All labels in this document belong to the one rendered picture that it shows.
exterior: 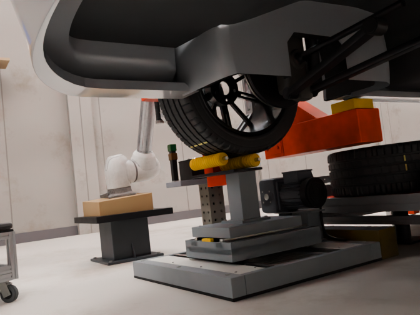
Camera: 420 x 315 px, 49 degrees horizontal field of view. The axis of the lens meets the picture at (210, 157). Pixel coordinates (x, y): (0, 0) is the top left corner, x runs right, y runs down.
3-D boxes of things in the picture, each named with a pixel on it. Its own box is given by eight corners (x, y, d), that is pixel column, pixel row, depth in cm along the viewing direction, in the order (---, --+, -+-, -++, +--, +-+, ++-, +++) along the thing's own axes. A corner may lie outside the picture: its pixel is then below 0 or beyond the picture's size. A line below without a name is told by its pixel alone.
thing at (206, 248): (232, 265, 180) (230, 240, 180) (187, 259, 210) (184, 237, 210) (322, 244, 207) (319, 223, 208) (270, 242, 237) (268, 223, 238)
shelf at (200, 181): (180, 186, 248) (180, 180, 248) (166, 188, 262) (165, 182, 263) (244, 179, 272) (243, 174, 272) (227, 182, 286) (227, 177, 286)
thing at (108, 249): (77, 262, 309) (74, 217, 311) (146, 250, 335) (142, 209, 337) (100, 269, 266) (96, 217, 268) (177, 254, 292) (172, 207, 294)
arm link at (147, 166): (123, 178, 318) (150, 174, 332) (135, 186, 307) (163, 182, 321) (132, 66, 294) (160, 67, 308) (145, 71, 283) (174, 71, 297)
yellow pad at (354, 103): (354, 108, 212) (353, 97, 212) (331, 114, 223) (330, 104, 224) (374, 109, 219) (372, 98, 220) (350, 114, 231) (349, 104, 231)
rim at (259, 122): (237, 0, 206) (304, 84, 222) (209, 20, 225) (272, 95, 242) (174, 72, 183) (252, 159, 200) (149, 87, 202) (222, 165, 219)
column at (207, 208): (215, 257, 259) (207, 183, 262) (206, 257, 267) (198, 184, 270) (230, 254, 264) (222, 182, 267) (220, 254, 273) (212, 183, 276)
